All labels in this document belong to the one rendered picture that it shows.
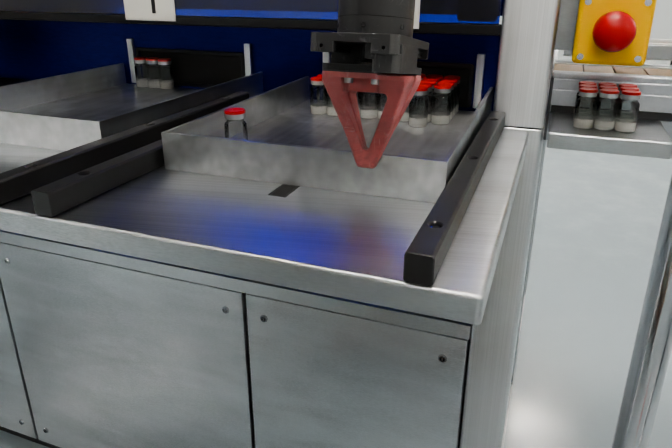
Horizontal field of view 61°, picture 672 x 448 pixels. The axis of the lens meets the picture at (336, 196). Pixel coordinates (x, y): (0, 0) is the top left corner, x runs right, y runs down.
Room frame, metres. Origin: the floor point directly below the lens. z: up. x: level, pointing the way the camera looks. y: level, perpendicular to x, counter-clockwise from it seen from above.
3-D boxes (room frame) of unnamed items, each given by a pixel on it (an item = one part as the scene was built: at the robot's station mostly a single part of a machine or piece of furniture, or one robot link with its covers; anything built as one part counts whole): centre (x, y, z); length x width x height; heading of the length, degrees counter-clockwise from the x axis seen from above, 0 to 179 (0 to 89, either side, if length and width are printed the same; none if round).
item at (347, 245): (0.63, 0.16, 0.87); 0.70 x 0.48 x 0.02; 69
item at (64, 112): (0.75, 0.29, 0.90); 0.34 x 0.26 x 0.04; 159
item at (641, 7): (0.65, -0.30, 1.00); 0.08 x 0.07 x 0.07; 159
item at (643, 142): (0.69, -0.33, 0.87); 0.14 x 0.13 x 0.02; 159
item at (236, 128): (0.54, 0.10, 0.90); 0.02 x 0.02 x 0.04
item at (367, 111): (0.71, -0.05, 0.91); 0.18 x 0.02 x 0.05; 70
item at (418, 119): (0.66, -0.10, 0.91); 0.02 x 0.02 x 0.05
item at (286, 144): (0.62, -0.02, 0.90); 0.34 x 0.26 x 0.04; 160
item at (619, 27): (0.61, -0.29, 1.00); 0.04 x 0.04 x 0.04; 69
